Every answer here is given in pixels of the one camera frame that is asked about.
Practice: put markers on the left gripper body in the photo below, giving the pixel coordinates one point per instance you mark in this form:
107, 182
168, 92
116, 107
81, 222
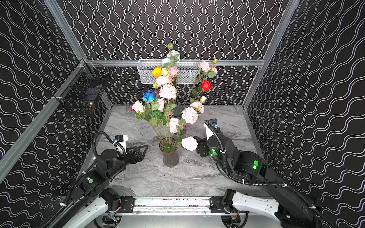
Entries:
131, 155

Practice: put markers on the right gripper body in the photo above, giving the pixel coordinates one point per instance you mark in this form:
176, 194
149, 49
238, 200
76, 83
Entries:
206, 150

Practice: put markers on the dark pink glass vase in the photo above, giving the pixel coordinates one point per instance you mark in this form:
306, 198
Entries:
169, 159

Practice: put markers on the blue purple glass vase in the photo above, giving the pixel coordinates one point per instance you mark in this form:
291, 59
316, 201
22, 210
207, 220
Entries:
178, 111

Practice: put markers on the cream pink rose stem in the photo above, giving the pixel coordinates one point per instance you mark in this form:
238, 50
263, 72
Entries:
138, 106

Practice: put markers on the large red rose stem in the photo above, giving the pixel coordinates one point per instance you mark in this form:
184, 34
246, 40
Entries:
195, 93

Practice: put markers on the large pink peony spray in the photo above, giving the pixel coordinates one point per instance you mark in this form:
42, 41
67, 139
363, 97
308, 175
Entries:
163, 107

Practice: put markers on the pink peony spray stem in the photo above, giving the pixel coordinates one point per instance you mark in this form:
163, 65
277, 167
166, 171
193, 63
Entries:
207, 71

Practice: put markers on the pink rosebud stem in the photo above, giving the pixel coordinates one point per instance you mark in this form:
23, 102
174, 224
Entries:
173, 72

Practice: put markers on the yellow rose stem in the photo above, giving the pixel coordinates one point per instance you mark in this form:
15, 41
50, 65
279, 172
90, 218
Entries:
157, 72

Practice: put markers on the cream white rose stem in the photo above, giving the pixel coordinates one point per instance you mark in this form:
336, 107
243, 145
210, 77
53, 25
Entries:
165, 72

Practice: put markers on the white flower stem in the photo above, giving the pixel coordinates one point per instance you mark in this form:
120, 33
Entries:
172, 58

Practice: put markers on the pink spray flower stem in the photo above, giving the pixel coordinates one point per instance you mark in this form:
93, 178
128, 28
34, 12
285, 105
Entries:
191, 114

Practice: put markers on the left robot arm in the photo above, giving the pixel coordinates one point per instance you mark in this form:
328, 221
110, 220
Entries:
90, 195

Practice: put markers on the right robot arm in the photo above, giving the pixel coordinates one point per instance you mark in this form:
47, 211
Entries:
286, 206

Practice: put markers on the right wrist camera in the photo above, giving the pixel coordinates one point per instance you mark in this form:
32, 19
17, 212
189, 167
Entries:
209, 132

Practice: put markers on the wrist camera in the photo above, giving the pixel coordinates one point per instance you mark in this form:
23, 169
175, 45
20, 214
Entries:
119, 143
209, 132

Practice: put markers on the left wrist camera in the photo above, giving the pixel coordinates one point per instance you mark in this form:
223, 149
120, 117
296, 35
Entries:
119, 143

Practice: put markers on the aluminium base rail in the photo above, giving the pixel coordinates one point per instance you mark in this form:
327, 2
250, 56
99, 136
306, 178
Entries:
195, 206

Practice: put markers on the black wire wall basket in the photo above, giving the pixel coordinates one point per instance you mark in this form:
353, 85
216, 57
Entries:
83, 96

